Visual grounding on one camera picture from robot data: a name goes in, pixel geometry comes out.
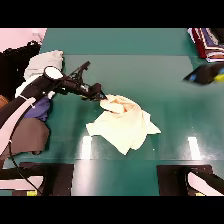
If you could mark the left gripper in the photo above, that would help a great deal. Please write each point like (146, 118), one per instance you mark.
(96, 91)

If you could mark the cream T-shirt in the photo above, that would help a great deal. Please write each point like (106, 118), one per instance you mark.
(125, 126)

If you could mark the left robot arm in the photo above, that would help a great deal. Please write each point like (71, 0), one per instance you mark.
(20, 108)

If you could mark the light grey garment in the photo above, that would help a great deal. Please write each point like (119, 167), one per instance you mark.
(45, 61)

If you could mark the purple garment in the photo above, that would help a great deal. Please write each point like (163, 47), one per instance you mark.
(39, 108)

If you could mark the brown garment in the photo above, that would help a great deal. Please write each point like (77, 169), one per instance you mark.
(28, 135)

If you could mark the black garment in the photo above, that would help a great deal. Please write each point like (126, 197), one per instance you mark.
(13, 66)

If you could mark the red garment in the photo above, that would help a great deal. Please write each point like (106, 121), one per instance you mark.
(200, 43)

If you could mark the dark blue garment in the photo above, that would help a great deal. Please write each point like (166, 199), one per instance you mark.
(213, 36)

